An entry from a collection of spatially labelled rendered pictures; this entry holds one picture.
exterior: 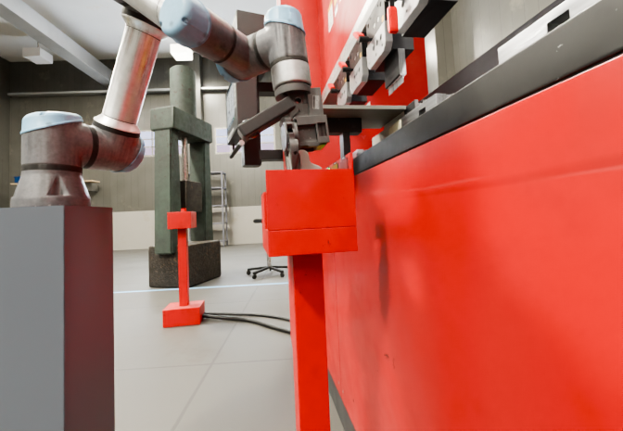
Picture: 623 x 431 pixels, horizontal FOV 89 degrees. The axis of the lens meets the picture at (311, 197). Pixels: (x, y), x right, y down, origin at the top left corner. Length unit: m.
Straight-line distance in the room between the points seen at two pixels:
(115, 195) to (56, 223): 10.07
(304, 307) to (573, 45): 0.54
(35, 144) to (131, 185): 9.81
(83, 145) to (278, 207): 0.57
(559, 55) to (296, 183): 0.39
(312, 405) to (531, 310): 0.47
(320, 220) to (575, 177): 0.37
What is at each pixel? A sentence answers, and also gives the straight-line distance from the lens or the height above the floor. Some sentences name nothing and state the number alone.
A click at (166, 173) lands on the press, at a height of 1.27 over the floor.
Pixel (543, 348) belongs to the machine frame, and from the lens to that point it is 0.38.
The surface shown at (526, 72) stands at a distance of 0.38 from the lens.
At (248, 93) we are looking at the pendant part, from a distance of 1.96.
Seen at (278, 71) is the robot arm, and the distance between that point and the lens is 0.64.
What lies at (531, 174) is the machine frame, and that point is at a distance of 0.36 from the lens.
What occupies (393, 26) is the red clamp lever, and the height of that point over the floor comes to 1.16.
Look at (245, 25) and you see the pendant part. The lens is 2.16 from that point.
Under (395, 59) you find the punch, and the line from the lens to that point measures 1.00.
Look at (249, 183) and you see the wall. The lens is 9.67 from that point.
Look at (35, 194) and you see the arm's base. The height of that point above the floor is 0.80.
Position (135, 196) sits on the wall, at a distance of 10.66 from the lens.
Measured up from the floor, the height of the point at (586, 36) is 0.85.
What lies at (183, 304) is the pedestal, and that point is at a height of 0.13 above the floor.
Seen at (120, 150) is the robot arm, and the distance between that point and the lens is 1.01.
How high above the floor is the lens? 0.73
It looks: 3 degrees up
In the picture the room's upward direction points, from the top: 3 degrees counter-clockwise
